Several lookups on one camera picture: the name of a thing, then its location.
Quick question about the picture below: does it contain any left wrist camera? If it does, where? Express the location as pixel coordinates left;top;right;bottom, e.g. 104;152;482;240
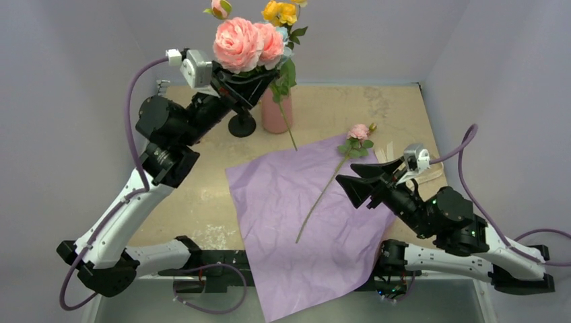
180;49;218;97

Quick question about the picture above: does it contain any pink tall vase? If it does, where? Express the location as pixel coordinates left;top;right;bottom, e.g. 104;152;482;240
261;89;294;134

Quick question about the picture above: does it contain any yellow rose stem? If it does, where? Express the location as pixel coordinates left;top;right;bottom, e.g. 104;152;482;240
261;0;308;49

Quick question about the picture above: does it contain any black stand purple microphone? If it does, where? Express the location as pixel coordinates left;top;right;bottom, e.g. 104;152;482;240
228;106;257;138

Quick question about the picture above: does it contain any blue flower stem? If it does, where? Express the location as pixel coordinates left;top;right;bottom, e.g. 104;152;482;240
275;26;293;58

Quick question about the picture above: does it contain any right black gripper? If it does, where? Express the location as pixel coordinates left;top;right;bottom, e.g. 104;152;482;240
332;155;432;238

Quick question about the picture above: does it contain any pink and purple wrapping paper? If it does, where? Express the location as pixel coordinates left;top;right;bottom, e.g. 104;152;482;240
226;135;395;322

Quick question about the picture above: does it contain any pink single rose stem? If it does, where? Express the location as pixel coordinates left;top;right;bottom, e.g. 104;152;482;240
295;123;377;244

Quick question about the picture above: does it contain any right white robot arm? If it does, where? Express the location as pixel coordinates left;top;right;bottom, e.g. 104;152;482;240
335;159;556;295

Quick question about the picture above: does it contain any pink double rose stem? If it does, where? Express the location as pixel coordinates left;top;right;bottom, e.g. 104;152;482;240
204;1;298;149

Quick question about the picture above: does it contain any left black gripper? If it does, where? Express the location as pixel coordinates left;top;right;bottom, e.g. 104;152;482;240
178;61;277;147

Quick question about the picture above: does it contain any cream printed ribbon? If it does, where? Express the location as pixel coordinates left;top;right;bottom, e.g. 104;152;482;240
374;141;444;184

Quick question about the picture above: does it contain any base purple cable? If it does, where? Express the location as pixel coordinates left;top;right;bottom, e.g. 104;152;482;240
379;272;417;304
172;262;248;315

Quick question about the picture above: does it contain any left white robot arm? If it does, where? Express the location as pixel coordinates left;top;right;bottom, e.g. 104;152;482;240
57;64;279;297

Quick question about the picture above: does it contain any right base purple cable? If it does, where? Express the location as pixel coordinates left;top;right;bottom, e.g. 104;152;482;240
379;272;417;304

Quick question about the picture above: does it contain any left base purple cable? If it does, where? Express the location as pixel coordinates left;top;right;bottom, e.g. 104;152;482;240
172;262;248;315

